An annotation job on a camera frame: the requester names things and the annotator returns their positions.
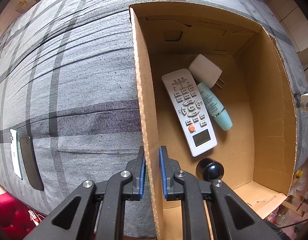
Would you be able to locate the dark blue round ball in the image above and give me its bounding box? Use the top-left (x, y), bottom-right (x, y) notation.
top-left (202, 161), bottom-right (224, 182)

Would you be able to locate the teal cosmetic bottle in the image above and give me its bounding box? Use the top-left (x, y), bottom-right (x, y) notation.
top-left (197, 82), bottom-right (232, 131)

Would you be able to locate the white remote control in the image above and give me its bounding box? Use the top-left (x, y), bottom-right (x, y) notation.
top-left (161, 69), bottom-right (217, 157)

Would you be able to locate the brown cardboard box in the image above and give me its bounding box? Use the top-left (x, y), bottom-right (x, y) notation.
top-left (130, 2), bottom-right (297, 239)

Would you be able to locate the white power adapter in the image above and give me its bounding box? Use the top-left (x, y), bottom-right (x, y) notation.
top-left (188, 54), bottom-right (224, 89)

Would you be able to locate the black smartphone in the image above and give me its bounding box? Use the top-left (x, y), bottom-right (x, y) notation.
top-left (19, 136), bottom-right (44, 191)

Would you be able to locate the red tufted furniture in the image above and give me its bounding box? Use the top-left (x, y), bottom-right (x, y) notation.
top-left (0, 185), bottom-right (46, 239)

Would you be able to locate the grey plaid bed sheet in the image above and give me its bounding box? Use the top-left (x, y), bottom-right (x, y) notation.
top-left (0, 0), bottom-right (308, 238)

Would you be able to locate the white smartphone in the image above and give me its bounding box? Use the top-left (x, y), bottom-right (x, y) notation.
top-left (10, 129), bottom-right (23, 180)

